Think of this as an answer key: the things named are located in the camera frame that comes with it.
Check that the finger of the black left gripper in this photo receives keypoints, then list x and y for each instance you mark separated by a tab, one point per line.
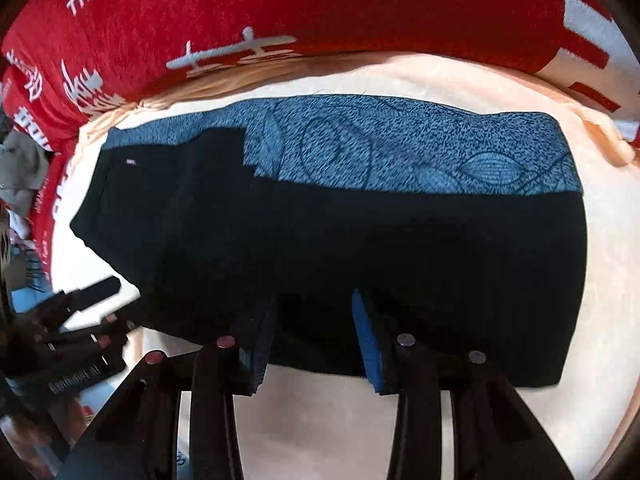
107	327
51	314

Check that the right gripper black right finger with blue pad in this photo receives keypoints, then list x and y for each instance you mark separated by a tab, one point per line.
496	435

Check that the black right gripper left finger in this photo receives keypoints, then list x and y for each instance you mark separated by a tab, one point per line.
135	434

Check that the black grey leaf-patterned pants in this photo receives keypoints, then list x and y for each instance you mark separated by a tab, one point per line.
465	230

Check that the grey-brown crumpled cloth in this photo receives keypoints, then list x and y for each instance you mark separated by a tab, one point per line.
24	167

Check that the red blanket with white text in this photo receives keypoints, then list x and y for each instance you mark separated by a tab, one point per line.
72	67

